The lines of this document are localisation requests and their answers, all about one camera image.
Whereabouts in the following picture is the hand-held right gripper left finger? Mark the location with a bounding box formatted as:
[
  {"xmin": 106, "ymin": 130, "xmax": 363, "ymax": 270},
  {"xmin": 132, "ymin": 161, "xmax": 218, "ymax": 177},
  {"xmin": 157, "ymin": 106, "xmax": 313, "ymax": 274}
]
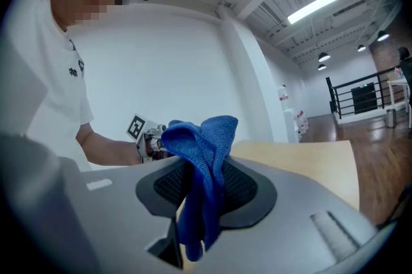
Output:
[{"xmin": 0, "ymin": 134, "xmax": 191, "ymax": 274}]

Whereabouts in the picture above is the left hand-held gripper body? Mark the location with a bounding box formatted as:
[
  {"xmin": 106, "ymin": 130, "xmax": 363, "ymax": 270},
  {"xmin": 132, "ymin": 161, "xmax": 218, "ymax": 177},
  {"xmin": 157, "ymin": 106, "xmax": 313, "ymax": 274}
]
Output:
[{"xmin": 125, "ymin": 113, "xmax": 169, "ymax": 165}]

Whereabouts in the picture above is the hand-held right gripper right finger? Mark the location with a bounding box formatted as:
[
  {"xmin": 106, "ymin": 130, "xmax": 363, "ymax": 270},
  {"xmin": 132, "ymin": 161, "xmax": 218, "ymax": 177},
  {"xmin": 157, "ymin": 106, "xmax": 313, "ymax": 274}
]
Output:
[{"xmin": 192, "ymin": 156, "xmax": 397, "ymax": 274}]

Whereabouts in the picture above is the blue microfibre cloth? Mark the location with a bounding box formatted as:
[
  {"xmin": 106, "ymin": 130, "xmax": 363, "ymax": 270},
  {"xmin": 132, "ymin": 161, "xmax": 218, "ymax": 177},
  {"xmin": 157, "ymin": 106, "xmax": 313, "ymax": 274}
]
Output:
[{"xmin": 160, "ymin": 114, "xmax": 239, "ymax": 262}]

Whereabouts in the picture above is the person's left forearm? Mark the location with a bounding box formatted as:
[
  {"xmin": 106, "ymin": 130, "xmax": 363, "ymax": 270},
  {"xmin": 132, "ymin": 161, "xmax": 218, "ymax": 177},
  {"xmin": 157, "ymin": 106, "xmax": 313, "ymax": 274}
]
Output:
[{"xmin": 75, "ymin": 123, "xmax": 142, "ymax": 167}]

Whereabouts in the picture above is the white floor cabinet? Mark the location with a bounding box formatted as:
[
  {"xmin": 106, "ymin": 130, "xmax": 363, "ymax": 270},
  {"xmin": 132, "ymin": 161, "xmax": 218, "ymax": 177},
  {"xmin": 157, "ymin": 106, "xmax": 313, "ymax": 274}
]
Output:
[{"xmin": 282, "ymin": 107, "xmax": 301, "ymax": 143}]

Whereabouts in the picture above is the person's white shirt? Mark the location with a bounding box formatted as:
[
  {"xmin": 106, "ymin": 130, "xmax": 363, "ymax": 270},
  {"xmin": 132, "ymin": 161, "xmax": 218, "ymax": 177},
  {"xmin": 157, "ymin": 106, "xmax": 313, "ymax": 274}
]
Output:
[{"xmin": 0, "ymin": 0, "xmax": 95, "ymax": 172}]

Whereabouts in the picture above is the black metal railing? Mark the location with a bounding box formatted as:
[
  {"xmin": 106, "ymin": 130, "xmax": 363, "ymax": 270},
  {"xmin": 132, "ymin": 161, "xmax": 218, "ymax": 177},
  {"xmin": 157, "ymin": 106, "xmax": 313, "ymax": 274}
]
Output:
[{"xmin": 325, "ymin": 65, "xmax": 410, "ymax": 120}]

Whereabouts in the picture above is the steel waste bin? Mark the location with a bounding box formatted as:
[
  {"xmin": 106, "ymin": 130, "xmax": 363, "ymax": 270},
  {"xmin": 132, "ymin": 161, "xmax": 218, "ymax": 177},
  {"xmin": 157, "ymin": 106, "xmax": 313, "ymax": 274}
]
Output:
[{"xmin": 385, "ymin": 108, "xmax": 398, "ymax": 129}]

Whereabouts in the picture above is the white table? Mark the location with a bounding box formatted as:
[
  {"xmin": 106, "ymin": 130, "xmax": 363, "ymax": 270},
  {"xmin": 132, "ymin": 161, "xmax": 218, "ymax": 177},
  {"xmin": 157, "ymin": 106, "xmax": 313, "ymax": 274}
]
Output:
[{"xmin": 386, "ymin": 78, "xmax": 411, "ymax": 113}]

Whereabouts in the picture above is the long fluorescent ceiling light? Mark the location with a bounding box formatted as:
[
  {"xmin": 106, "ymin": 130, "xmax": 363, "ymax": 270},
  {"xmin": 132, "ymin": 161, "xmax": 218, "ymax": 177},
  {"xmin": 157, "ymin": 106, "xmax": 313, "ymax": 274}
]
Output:
[{"xmin": 286, "ymin": 0, "xmax": 340, "ymax": 25}]

